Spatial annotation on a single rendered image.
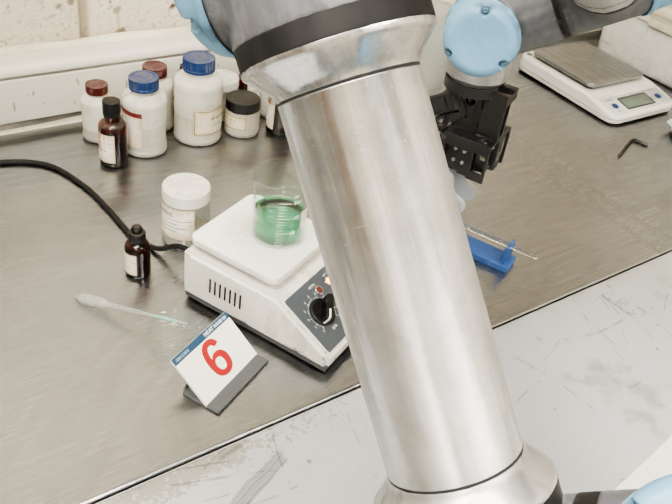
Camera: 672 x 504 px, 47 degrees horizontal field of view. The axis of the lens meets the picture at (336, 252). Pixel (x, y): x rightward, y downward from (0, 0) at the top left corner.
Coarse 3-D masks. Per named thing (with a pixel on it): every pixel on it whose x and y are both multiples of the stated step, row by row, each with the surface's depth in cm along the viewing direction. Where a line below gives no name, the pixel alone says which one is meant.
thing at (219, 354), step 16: (208, 336) 80; (224, 336) 81; (240, 336) 83; (192, 352) 78; (208, 352) 79; (224, 352) 80; (240, 352) 82; (192, 368) 77; (208, 368) 78; (224, 368) 80; (208, 384) 78
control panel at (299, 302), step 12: (312, 276) 85; (324, 276) 86; (300, 288) 83; (312, 288) 84; (324, 288) 85; (288, 300) 82; (300, 300) 82; (312, 300) 83; (300, 312) 82; (336, 312) 84; (312, 324) 82; (336, 324) 84; (324, 336) 82; (336, 336) 83
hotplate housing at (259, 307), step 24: (192, 264) 85; (216, 264) 84; (312, 264) 86; (192, 288) 88; (216, 288) 85; (240, 288) 83; (264, 288) 82; (288, 288) 83; (240, 312) 85; (264, 312) 83; (288, 312) 81; (264, 336) 85; (288, 336) 82; (312, 336) 81; (312, 360) 82
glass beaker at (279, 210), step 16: (272, 160) 84; (288, 160) 84; (256, 176) 82; (272, 176) 85; (288, 176) 85; (256, 192) 81; (272, 192) 80; (288, 192) 80; (256, 208) 83; (272, 208) 81; (288, 208) 81; (304, 208) 83; (256, 224) 84; (272, 224) 82; (288, 224) 83; (304, 224) 85; (256, 240) 85; (272, 240) 84; (288, 240) 84
